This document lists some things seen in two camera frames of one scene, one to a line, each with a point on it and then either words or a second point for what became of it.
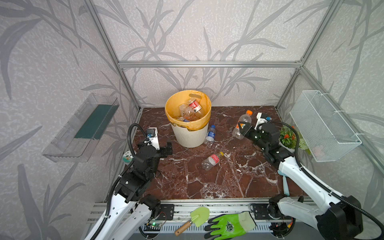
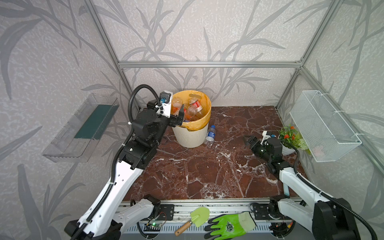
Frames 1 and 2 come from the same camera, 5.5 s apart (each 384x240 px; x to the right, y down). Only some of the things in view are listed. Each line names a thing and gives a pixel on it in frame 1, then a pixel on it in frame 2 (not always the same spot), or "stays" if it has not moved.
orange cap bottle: x=247 y=117 -> x=191 y=111
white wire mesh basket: x=328 y=136 stays
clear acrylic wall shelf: x=76 y=142 stays
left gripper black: x=163 y=150 -> x=174 y=119
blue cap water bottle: x=210 y=136 stays
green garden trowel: x=197 y=217 stays
